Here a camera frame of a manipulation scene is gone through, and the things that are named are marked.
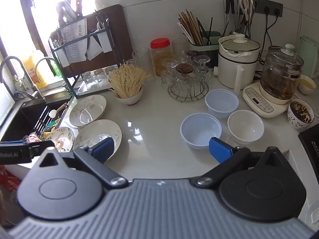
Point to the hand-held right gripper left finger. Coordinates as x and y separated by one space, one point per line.
104 148

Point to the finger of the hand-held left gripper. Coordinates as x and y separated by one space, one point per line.
41 148

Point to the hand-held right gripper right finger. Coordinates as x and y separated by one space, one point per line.
219 151

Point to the cream ceramic plate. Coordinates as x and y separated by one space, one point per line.
99 132

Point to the translucent plastic bowl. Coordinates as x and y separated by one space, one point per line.
199 132
220 102

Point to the white ceramic bowl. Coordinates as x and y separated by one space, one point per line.
245 127

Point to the leaf pattern plate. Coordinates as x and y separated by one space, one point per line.
87 109

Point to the pink cloth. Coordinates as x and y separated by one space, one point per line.
33 138

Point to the yellow dish cloth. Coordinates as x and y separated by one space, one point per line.
47 135

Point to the sink drain rack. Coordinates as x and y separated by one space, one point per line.
41 122

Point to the teal flower mat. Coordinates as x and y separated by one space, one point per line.
52 124

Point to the black kitchen sink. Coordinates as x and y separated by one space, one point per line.
20 119

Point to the white bowl with brown rim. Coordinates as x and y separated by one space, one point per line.
129 99

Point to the white drip tray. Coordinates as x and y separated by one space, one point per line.
82 90

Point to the clear drinking glass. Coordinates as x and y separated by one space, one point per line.
88 81
99 77
111 72

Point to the bowl of dry noodles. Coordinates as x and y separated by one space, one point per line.
129 77

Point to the green detergent bottle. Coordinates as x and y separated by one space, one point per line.
56 71

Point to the orange detergent bottle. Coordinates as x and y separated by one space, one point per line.
32 67

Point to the black knife rack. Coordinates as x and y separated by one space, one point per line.
74 67

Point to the set of patterned glass cups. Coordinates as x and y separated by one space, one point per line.
201 67

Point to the tall chrome faucet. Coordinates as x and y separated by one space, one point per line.
17 64

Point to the curved chrome faucet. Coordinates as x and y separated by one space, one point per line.
47 59

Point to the floral bowl of dried tea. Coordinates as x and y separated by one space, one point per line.
300 112

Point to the black stove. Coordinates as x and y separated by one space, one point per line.
310 142

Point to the white utensil caddy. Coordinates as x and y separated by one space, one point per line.
61 57
104 41

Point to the glass health kettle with base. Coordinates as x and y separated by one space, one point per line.
279 79

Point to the white electric cooking pot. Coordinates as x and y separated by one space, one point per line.
236 59

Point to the ribbed glass tumbler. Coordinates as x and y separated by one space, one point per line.
140 59
179 49

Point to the steel kitchen knife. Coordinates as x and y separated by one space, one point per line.
93 47

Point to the red lid plastic jar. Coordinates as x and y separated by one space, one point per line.
160 54

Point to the green chopstick holder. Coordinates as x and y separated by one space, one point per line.
211 42

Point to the hammered steel cleaver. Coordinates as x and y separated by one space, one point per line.
74 42

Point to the small bowl of yellow liquid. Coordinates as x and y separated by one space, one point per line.
307 84

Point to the black kitchen rack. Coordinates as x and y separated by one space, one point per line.
119 34

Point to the bundle of chopsticks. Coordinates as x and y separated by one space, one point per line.
189 27

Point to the pale green electric kettle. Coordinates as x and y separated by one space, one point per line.
309 54

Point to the hook rack with hanging utensils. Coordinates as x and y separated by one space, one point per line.
240 7

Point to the black wall power outlet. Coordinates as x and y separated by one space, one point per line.
273 7

